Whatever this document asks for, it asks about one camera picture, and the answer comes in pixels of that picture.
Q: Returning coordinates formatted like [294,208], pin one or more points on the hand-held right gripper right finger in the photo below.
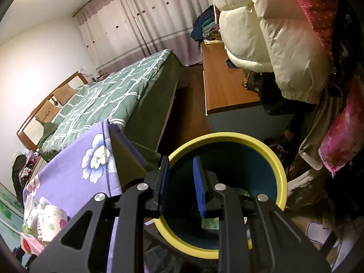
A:
[199,187]

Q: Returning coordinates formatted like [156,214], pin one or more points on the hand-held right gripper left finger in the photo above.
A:
[163,182]

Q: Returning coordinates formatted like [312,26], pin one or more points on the pale green carton box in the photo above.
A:
[212,224]

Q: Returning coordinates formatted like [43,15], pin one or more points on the yellow-rimmed blue bin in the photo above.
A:
[236,159]

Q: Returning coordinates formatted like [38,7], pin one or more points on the clear plastic bag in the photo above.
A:
[162,258]

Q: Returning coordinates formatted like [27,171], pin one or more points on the bed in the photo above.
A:
[153,105]

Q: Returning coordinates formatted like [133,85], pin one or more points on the purple floral tablecloth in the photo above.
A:
[71,176]

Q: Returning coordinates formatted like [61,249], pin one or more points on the green checked duvet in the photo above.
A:
[113,91]

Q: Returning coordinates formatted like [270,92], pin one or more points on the wooden cabinet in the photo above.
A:
[224,85]

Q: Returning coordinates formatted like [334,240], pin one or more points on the small printed paper cup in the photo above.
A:
[52,219]

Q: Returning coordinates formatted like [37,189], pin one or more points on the dark green cloth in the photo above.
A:
[47,135]

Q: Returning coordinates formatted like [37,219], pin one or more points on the beige garment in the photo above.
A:
[318,136]

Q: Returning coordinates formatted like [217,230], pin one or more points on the brown pillow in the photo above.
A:
[48,111]
[65,92]

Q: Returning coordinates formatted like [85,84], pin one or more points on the dark jacket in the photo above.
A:
[18,176]

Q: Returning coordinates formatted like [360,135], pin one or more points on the pink white packet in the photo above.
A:
[31,243]

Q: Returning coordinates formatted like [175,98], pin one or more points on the wooden headboard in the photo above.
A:
[28,125]

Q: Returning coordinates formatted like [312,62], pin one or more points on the pink floral cloth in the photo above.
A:
[341,136]

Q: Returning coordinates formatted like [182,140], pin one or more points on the wardrobe sliding door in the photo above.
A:
[8,210]

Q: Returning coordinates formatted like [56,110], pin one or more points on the white mauve curtain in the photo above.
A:
[142,20]

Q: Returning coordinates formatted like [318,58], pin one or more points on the pile of clothes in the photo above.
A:
[206,22]

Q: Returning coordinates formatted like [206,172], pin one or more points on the cream down jacket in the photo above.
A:
[270,34]

